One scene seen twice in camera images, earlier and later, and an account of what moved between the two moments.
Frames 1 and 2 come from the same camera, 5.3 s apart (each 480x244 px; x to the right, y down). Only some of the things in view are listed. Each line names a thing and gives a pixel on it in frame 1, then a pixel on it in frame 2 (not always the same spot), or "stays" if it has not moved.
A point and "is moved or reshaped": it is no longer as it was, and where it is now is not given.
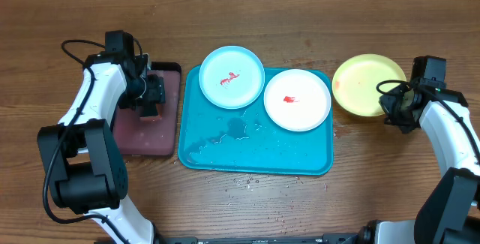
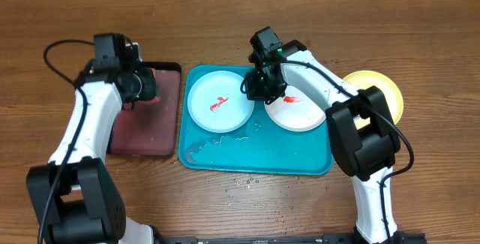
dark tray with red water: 135,137 stays
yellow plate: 355,81 is moved or reshaped
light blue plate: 231,77 is moved or reshaped
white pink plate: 297,100 stays
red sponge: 160,109 is moved or reshaped
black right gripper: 392,109 to 263,91
